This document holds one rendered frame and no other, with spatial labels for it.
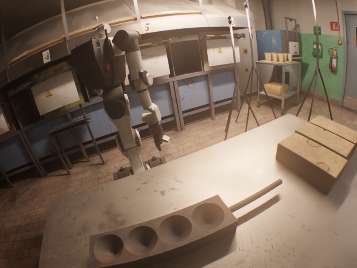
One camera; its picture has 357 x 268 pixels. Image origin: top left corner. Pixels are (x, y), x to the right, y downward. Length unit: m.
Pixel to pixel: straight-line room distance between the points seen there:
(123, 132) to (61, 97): 1.24
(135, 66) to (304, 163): 0.92
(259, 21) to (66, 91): 4.51
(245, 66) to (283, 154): 3.38
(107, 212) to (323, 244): 0.57
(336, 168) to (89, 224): 0.72
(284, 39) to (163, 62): 2.68
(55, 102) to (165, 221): 2.14
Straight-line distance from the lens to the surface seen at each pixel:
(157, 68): 2.27
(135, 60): 1.01
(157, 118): 1.11
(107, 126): 2.53
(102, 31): 1.18
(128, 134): 1.32
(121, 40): 0.98
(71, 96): 2.29
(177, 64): 3.14
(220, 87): 2.95
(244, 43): 3.87
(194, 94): 2.72
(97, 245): 0.42
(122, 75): 1.13
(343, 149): 0.66
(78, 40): 2.09
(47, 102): 2.39
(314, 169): 0.54
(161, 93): 2.51
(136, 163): 1.48
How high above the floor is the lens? 1.22
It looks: 27 degrees down
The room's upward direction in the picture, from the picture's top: 10 degrees counter-clockwise
